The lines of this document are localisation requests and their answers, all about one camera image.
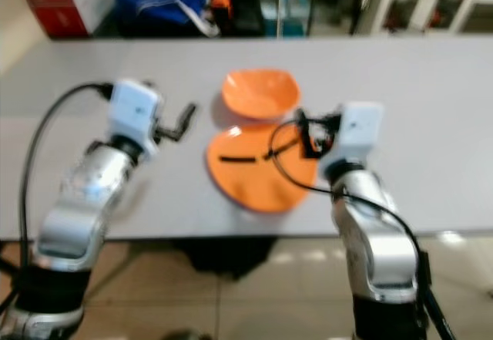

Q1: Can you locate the orange plastic bowl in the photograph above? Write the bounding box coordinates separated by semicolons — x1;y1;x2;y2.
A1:
222;69;301;121

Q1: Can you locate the orange plastic plate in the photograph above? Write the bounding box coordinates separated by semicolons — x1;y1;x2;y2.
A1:
206;124;320;214

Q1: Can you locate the blue fabric bag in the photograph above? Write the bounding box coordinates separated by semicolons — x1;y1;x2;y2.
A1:
116;0;220;39

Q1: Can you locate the thin metal pole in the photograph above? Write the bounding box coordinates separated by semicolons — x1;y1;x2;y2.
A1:
275;0;288;36

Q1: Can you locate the dark object under table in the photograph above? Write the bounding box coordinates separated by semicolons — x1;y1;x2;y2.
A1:
173;238;278;281

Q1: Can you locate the red and white box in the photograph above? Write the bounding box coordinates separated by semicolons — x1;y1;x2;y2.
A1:
12;0;116;39

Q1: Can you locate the white framed glass cabinet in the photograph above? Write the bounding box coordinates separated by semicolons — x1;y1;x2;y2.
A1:
358;0;493;36

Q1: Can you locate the dark metal table leg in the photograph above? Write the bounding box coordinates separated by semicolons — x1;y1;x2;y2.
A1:
0;254;20;283

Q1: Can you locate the grey robot left foot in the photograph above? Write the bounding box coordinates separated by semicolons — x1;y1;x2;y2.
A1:
171;328;210;340

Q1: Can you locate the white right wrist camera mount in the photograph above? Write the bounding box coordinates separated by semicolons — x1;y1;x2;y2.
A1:
324;103;384;173

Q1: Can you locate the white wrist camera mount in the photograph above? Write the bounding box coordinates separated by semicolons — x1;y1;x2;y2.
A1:
108;79;163;160
324;103;384;173

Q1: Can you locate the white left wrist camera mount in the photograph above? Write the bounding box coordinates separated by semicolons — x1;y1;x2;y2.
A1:
108;79;163;160

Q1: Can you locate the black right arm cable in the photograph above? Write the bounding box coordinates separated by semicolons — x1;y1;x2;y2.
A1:
269;120;457;340

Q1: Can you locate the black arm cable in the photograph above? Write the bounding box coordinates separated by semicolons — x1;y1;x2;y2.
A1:
0;82;115;314
269;120;457;340

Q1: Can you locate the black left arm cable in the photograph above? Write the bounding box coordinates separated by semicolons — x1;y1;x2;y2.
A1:
0;82;115;314

